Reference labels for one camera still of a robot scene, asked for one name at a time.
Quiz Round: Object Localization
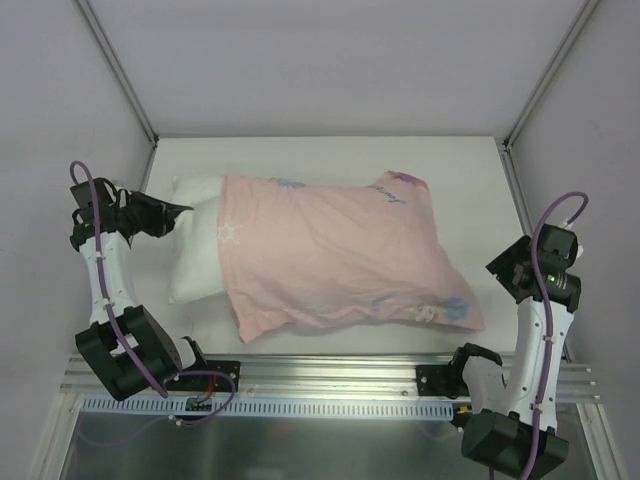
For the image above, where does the purple Elsa print pillowcase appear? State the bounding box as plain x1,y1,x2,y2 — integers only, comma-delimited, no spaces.
218,172,484,342

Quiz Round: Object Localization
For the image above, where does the left aluminium corner post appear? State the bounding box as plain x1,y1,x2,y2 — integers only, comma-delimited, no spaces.
74,0,160,146

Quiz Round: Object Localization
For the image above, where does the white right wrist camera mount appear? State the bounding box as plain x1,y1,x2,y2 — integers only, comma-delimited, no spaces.
557,219,587,261

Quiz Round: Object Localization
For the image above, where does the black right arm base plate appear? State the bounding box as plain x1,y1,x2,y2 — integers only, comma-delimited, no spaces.
415,364,469,400

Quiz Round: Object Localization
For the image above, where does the right aluminium corner post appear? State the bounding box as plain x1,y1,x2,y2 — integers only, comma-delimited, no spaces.
502,0,601,149

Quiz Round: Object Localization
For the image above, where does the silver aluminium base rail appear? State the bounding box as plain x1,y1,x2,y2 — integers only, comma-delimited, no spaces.
60,353,603,404

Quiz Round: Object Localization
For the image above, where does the aluminium corner post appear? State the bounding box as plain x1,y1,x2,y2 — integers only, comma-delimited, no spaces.
502,0,601,149
74,0,160,146

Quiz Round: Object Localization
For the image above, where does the white pillow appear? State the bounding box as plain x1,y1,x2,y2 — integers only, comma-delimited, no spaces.
169,176,225,303

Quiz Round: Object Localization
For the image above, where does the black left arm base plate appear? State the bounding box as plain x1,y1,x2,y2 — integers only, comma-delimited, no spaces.
165,359,241,394

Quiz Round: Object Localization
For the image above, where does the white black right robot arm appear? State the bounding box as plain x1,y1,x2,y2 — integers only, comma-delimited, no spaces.
448,224,581,479

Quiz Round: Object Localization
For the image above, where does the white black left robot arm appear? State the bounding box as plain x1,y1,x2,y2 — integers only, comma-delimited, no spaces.
70,178,209,401

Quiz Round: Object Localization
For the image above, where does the white slotted cable duct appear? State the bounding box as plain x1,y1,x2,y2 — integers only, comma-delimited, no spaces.
81,394,454,421

